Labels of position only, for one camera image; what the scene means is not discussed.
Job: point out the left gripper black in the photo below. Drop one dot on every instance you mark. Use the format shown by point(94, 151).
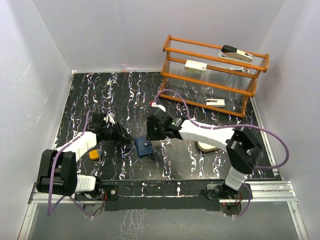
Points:
point(120, 132)

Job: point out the orange wooden shelf rack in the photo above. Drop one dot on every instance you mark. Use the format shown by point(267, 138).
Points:
point(231, 80)

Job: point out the white staples box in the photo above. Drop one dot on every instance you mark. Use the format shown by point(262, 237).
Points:
point(195, 67)

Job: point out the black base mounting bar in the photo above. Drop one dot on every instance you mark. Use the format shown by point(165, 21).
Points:
point(115, 195)

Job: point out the small white stapler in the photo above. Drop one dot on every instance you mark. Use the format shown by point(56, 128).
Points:
point(217, 103)

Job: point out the black beige stapler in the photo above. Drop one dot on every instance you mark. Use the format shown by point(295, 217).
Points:
point(232, 53)

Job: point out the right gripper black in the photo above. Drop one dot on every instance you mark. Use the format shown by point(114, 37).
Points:
point(151, 135)

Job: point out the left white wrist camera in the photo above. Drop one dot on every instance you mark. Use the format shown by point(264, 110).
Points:
point(109, 118)

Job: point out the beige plastic tray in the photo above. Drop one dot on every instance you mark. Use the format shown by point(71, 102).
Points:
point(204, 147)

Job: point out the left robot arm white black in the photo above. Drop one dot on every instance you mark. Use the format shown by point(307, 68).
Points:
point(58, 167)

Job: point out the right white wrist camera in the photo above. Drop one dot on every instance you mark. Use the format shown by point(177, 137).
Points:
point(153, 104)

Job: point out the yellow grey small box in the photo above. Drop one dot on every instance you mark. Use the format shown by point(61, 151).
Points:
point(94, 154)

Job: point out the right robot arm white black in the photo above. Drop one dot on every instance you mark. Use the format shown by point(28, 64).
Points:
point(241, 145)

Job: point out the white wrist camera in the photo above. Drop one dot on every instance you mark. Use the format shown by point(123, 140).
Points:
point(109, 118)
point(153, 104)

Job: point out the blue card holder wallet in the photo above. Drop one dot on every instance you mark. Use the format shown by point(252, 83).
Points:
point(143, 146)

